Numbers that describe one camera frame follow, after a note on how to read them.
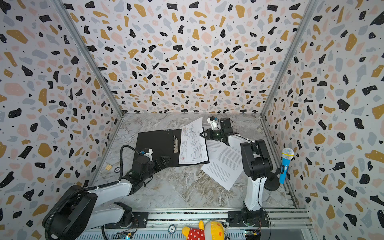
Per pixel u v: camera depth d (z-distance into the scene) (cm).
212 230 65
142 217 75
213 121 90
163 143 104
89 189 47
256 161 53
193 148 99
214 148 102
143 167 69
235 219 74
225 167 93
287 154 69
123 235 70
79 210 42
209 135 87
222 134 81
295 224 75
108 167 90
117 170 91
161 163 80
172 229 72
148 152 81
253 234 72
